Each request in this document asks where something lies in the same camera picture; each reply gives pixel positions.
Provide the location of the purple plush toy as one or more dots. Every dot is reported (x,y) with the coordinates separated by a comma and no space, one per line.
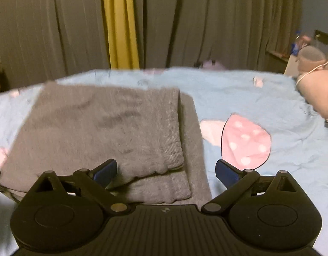
(212,64)

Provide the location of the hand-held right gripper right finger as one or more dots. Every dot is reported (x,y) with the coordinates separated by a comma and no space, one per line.
(227,174)

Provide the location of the black wall socket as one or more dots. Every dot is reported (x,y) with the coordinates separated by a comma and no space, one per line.
(321,36)

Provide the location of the grey pants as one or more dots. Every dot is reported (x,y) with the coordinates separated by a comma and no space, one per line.
(94,128)

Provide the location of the dark bedside table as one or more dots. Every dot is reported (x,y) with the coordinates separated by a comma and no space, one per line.
(277,61)

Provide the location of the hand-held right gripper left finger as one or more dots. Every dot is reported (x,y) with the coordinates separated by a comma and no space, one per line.
(105,173)

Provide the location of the yellow curtain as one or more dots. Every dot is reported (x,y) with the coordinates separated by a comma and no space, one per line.
(121,24)

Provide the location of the grey curtain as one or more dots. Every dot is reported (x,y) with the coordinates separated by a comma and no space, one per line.
(46,32)
(219,21)

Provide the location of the blue items on table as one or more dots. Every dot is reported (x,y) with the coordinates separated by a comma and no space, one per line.
(301,42)

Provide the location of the light blue printed bed sheet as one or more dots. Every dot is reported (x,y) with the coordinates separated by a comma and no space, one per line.
(259,106)

